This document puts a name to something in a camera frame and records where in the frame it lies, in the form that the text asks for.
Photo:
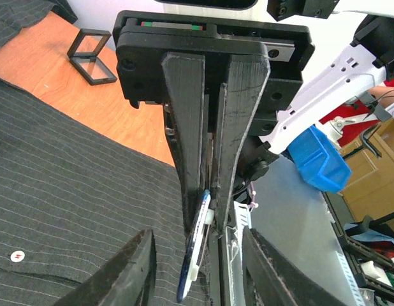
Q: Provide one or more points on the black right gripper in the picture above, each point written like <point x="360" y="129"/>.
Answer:
<point x="142" y="39"/>

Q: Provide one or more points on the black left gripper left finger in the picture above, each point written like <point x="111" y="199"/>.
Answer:
<point x="126" y="279"/>

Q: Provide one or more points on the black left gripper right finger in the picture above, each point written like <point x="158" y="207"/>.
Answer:
<point x="269" y="278"/>

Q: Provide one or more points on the blue white brooch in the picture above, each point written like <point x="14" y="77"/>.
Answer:
<point x="192" y="260"/>

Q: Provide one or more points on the dark grey pinstriped shirt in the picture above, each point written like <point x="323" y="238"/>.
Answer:
<point x="70" y="198"/>

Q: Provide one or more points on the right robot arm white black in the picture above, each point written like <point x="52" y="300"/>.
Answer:
<point x="367" y="61"/>

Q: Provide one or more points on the blue plastic bin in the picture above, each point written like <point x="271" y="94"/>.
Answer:
<point x="318" y="161"/>

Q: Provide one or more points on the small black square holder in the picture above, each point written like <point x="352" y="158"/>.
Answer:
<point x="84" y="54"/>

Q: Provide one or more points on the wooden cabinet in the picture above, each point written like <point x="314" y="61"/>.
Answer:
<point x="370" y="190"/>

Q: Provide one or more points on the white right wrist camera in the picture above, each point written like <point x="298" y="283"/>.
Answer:
<point x="251" y="10"/>

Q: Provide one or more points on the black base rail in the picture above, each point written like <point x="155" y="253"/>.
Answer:
<point x="354" y="252"/>

